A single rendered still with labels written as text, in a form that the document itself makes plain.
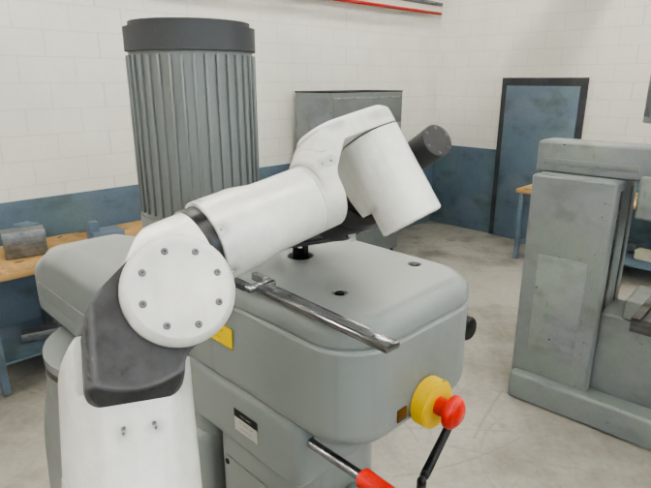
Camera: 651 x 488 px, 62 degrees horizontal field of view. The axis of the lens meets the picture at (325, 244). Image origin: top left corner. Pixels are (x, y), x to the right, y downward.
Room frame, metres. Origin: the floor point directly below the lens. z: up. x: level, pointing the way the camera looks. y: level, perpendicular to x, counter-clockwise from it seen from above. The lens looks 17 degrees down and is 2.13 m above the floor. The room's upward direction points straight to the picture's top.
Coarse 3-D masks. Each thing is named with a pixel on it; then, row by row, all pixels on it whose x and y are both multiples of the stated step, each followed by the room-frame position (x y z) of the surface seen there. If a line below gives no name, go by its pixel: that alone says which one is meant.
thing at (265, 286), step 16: (256, 272) 0.63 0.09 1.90; (240, 288) 0.59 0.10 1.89; (256, 288) 0.59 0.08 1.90; (272, 288) 0.58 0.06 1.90; (288, 304) 0.54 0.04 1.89; (304, 304) 0.53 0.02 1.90; (320, 320) 0.50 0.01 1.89; (336, 320) 0.49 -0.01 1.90; (352, 320) 0.49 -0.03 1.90; (352, 336) 0.47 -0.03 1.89; (368, 336) 0.46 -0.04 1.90; (384, 336) 0.46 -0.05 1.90; (384, 352) 0.44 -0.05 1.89
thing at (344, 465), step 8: (312, 440) 0.56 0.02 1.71; (312, 448) 0.55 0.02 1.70; (320, 448) 0.55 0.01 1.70; (328, 448) 0.55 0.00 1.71; (328, 456) 0.53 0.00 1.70; (336, 456) 0.53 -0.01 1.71; (336, 464) 0.52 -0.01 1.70; (344, 464) 0.52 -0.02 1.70; (352, 464) 0.52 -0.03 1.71; (352, 472) 0.51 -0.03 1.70; (360, 472) 0.50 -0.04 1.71; (368, 472) 0.50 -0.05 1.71; (360, 480) 0.49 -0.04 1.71; (368, 480) 0.49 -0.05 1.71; (376, 480) 0.49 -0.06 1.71; (384, 480) 0.49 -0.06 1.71
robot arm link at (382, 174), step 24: (360, 144) 0.53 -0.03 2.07; (384, 144) 0.52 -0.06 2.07; (408, 144) 0.54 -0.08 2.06; (432, 144) 0.55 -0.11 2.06; (360, 168) 0.53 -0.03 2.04; (384, 168) 0.52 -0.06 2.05; (408, 168) 0.52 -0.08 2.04; (360, 192) 0.53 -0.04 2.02; (384, 192) 0.51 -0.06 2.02; (408, 192) 0.51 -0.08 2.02; (432, 192) 0.52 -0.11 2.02; (360, 216) 0.56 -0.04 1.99; (384, 216) 0.51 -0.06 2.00; (408, 216) 0.50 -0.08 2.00
